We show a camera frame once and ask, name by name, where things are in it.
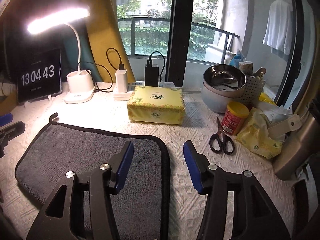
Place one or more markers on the white textured tablecloth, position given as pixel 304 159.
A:
pixel 247 198

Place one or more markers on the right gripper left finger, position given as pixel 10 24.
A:
pixel 120 165

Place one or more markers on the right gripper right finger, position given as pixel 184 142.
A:
pixel 197 164

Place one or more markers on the grey bowl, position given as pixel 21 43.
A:
pixel 215 102

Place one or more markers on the steel bowl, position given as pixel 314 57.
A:
pixel 224 77

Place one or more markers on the steel thermos bottle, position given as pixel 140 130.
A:
pixel 298 147

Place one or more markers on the black scissors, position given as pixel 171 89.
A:
pixel 220 142

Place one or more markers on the red yellow can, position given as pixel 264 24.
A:
pixel 234 117

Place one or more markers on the purple and grey towel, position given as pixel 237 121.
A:
pixel 67 170

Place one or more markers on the white hanging shirt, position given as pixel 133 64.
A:
pixel 279 31

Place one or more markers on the black phone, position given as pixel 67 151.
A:
pixel 303 228

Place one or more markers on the white desk lamp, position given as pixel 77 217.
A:
pixel 80 83

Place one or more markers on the dark green curtain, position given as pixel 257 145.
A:
pixel 17 43

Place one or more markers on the crumpled yellow tissue pack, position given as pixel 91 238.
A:
pixel 254 136

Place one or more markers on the white power strip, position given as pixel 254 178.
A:
pixel 131 87

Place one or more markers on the tablet showing clock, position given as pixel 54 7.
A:
pixel 40 76

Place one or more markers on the yellow curtain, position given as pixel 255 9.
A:
pixel 105 39

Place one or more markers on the black power bank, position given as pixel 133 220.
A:
pixel 151 75

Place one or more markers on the white charger adapter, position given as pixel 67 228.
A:
pixel 121 81

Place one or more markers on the white perforated basket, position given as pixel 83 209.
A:
pixel 253 89

